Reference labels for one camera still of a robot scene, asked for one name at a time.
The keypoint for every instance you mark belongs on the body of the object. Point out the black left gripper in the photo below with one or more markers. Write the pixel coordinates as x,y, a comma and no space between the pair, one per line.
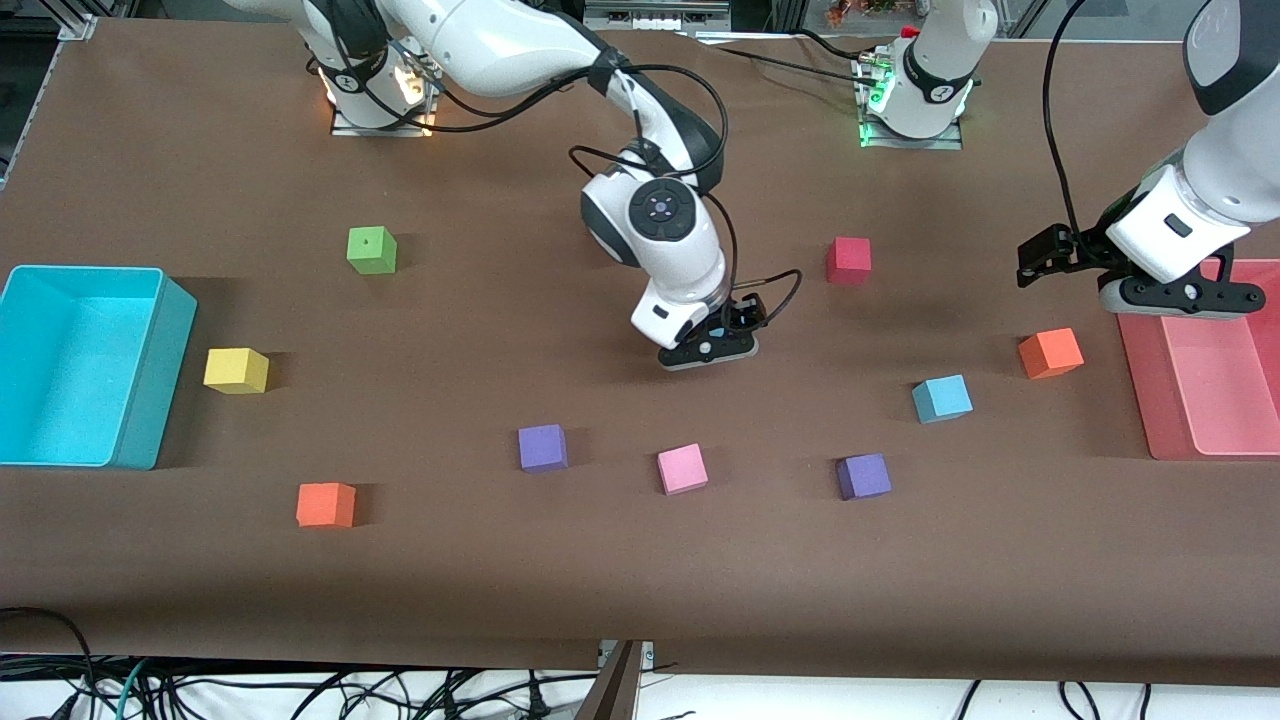
1086,249

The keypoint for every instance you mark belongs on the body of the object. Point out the orange foam block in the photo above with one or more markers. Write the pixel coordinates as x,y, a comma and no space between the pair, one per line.
1050,353
325,505

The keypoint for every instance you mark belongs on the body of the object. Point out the cyan plastic bin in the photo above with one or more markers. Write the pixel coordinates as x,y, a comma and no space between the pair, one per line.
60,400

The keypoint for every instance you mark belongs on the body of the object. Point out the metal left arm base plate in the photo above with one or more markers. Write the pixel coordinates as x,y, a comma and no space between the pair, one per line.
940,143

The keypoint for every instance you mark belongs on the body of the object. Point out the aluminium frame rail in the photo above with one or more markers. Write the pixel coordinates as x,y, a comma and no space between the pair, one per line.
650,18

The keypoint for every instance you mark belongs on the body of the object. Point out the dark grey metal bar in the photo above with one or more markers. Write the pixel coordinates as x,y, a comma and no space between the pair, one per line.
612,695

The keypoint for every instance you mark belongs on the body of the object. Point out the silver table edge bracket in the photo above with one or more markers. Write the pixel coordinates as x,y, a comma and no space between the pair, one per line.
648,652

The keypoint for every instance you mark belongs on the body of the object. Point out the yellow foam block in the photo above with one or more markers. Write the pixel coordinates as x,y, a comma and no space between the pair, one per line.
235,370

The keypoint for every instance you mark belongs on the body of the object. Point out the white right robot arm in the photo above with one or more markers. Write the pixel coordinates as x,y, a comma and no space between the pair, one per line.
500,50

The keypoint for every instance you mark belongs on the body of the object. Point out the green foam block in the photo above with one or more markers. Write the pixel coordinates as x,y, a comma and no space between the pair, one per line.
371,250

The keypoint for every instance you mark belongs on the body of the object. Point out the pink foam block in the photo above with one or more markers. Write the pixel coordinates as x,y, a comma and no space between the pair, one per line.
682,469

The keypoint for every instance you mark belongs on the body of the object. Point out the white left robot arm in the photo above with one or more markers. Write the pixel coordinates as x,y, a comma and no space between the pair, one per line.
1230,160

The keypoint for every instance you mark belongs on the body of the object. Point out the red foam block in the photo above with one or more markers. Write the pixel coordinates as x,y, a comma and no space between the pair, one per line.
848,260

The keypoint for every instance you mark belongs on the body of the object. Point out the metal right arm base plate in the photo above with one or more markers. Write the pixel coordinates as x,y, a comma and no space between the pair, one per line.
345,128

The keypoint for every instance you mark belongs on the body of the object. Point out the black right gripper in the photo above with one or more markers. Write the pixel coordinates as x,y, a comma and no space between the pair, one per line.
741,314

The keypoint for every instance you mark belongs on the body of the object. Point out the orange background objects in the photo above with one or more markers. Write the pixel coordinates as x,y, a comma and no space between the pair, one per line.
850,10

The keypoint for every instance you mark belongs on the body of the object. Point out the pink plastic bin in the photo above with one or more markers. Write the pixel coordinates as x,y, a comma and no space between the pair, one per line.
1220,400

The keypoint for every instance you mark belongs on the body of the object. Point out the silver corner bracket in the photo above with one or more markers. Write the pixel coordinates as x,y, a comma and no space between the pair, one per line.
80,28

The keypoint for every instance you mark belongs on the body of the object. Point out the purple foam block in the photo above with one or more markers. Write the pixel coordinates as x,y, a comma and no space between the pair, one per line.
863,477
542,448

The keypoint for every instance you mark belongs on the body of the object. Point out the brown paper table cover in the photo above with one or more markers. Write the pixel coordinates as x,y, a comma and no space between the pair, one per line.
640,580

